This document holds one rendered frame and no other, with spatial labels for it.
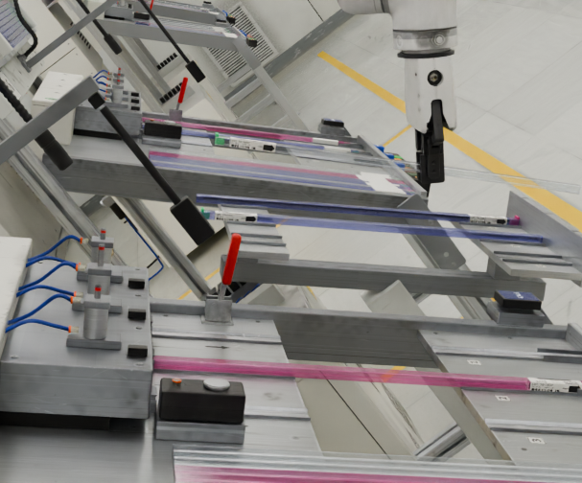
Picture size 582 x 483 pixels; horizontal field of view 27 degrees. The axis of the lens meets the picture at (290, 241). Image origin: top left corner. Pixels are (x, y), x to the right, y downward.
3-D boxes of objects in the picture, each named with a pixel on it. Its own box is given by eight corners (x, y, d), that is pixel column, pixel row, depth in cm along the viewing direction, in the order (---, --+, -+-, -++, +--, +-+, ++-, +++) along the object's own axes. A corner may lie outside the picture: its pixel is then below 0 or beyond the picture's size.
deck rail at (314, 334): (562, 371, 154) (570, 325, 153) (567, 377, 152) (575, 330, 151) (-7, 336, 143) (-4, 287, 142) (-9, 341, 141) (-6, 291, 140)
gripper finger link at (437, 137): (447, 126, 153) (441, 152, 157) (434, 80, 157) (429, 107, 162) (438, 126, 153) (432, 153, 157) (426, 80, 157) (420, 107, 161)
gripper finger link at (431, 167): (448, 136, 157) (450, 186, 159) (441, 132, 160) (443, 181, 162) (424, 138, 157) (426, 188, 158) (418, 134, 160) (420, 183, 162)
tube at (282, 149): (214, 145, 157) (216, 136, 156) (214, 143, 158) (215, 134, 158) (579, 194, 165) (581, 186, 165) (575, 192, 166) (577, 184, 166)
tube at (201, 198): (515, 224, 190) (516, 218, 189) (518, 226, 188) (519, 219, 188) (196, 200, 182) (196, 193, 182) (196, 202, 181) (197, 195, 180)
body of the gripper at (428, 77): (463, 45, 153) (466, 132, 156) (443, 38, 163) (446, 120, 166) (406, 50, 152) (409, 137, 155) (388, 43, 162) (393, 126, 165)
